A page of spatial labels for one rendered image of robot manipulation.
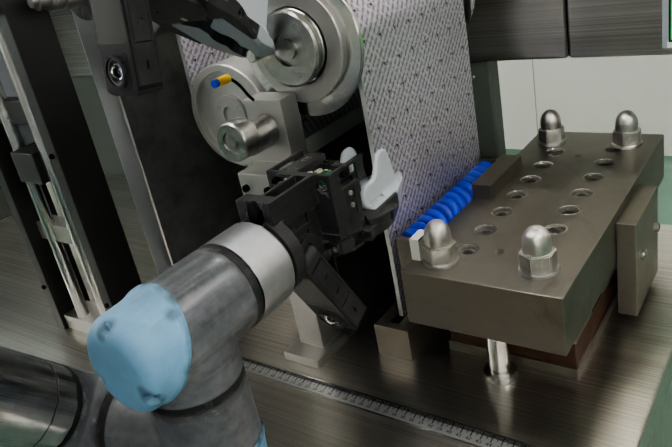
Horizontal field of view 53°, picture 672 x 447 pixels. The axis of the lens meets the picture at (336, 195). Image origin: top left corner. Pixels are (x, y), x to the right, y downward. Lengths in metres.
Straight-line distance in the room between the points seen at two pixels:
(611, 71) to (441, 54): 2.63
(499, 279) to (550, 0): 0.40
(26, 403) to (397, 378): 0.38
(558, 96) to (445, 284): 2.89
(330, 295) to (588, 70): 2.91
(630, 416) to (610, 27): 0.45
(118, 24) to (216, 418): 0.30
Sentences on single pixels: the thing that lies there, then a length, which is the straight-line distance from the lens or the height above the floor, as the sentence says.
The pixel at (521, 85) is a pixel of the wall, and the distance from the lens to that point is 3.55.
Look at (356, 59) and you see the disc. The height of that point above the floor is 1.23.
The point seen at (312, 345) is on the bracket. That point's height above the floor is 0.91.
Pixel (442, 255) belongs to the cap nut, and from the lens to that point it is 0.66.
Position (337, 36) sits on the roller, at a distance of 0.64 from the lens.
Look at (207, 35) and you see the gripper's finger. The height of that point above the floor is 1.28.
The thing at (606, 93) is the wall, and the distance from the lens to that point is 3.44.
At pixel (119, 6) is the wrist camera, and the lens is 0.55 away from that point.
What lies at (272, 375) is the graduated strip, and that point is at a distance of 0.79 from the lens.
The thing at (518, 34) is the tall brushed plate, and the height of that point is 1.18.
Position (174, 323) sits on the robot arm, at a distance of 0.47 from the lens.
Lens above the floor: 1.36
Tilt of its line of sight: 22 degrees down
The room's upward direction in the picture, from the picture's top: 11 degrees counter-clockwise
